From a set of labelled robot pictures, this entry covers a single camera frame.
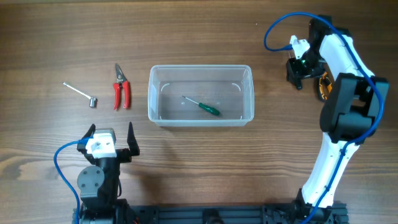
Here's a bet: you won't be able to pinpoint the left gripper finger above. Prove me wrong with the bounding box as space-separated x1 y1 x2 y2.
127 122 140 156
82 124 96 139

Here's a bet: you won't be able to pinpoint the green handled screwdriver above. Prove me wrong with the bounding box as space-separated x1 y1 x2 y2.
182 96 220 116

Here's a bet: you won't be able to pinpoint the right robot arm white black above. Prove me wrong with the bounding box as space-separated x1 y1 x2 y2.
286 14 389 208

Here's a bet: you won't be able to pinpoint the clear plastic container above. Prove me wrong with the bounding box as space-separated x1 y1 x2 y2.
148 65 254 127

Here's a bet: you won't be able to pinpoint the silver socket wrench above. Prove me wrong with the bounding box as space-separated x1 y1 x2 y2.
63 82 97 108

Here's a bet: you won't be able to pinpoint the orange black pliers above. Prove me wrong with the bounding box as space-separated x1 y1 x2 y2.
317 72 332 101

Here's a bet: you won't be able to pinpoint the left blue cable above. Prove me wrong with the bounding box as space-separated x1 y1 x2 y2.
53 138 93 224

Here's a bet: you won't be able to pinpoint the blue cable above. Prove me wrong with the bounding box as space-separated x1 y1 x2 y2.
53 138 93 224
264 11 386 224

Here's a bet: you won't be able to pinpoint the right blue cable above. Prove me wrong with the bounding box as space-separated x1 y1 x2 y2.
264 11 386 224

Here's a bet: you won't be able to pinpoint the red handled pruning shears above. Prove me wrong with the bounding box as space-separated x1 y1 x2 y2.
113 63 131 110

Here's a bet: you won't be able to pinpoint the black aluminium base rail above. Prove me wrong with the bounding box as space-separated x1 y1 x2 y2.
72 203 349 224

